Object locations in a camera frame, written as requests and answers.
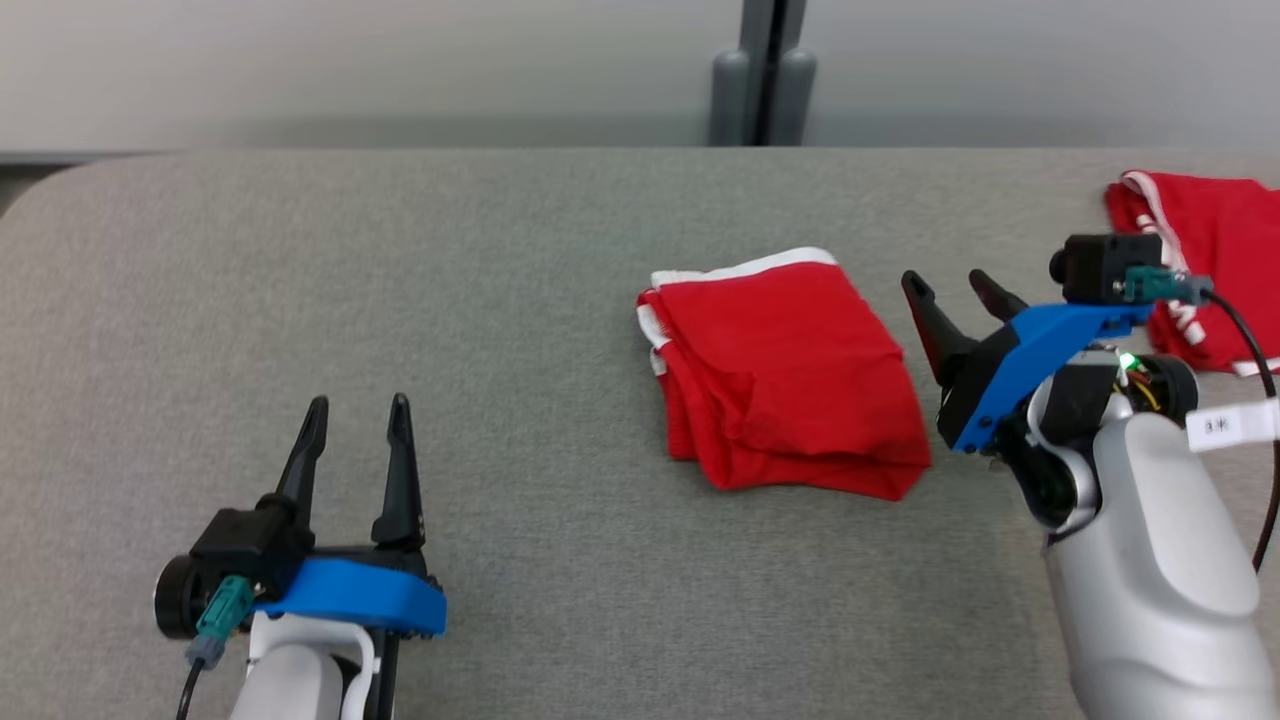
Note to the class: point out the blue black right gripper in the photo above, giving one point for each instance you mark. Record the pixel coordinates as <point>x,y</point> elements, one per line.
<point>1020,360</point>

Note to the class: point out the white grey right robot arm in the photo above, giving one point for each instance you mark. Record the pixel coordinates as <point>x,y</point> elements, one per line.
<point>1150,560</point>

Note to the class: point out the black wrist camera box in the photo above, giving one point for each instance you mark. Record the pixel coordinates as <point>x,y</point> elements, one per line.
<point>1105,268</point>
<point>245,540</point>

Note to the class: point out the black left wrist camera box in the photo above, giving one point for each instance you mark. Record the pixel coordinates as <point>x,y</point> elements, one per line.
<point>245,540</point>

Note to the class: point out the red basketball jersey white trim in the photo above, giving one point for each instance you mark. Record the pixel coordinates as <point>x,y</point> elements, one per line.
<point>1225,230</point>

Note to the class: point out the grey vertical door frame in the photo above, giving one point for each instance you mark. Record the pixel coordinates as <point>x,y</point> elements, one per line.
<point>765,30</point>

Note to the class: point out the grey rounded post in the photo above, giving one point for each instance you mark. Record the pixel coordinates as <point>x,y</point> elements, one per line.
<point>793,100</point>
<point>730,100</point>

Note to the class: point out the grey fabric sofa seat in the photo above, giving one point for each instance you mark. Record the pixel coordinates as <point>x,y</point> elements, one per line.
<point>500,300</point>

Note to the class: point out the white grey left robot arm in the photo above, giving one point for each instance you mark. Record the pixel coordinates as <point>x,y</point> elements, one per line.
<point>290,680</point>

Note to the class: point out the red shorts white stripe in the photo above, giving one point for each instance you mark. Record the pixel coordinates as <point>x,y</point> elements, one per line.
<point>790,380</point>

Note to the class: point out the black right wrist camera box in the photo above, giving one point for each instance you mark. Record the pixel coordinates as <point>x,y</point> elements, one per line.
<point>1105,268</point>

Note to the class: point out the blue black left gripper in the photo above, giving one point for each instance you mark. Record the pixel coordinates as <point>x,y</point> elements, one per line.
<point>360,590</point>

